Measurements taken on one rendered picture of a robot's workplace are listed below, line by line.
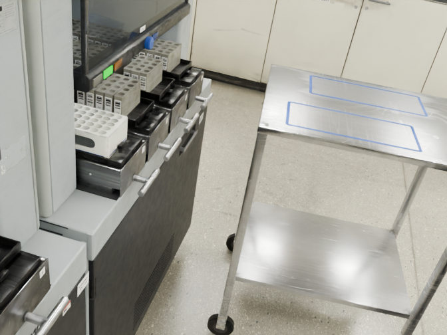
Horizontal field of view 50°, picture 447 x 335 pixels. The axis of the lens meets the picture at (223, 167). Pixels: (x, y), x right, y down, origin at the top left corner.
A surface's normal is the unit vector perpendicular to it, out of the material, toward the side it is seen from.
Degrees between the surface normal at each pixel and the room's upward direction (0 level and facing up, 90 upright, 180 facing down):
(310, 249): 0
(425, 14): 90
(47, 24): 90
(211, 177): 0
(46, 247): 0
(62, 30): 90
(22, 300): 90
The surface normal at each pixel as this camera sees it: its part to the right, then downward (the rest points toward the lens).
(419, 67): -0.25, 0.51
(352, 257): 0.14, -0.83
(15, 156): 0.96, 0.25
